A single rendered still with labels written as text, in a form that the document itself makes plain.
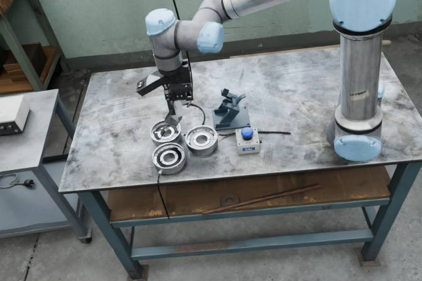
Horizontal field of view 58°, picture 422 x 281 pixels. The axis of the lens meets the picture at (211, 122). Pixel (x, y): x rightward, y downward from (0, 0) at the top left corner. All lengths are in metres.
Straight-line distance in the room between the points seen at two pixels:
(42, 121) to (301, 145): 1.08
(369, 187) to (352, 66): 0.71
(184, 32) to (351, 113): 0.45
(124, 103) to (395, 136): 0.96
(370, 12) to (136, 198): 1.07
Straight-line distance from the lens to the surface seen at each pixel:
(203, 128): 1.29
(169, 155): 1.25
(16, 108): 1.76
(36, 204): 2.12
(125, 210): 1.49
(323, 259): 1.95
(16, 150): 1.70
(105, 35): 2.97
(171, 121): 1.21
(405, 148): 1.33
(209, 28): 0.94
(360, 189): 1.51
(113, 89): 1.58
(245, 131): 1.20
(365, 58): 0.89
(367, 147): 1.04
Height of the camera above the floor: 1.76
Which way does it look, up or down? 46 degrees down
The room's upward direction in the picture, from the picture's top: 8 degrees counter-clockwise
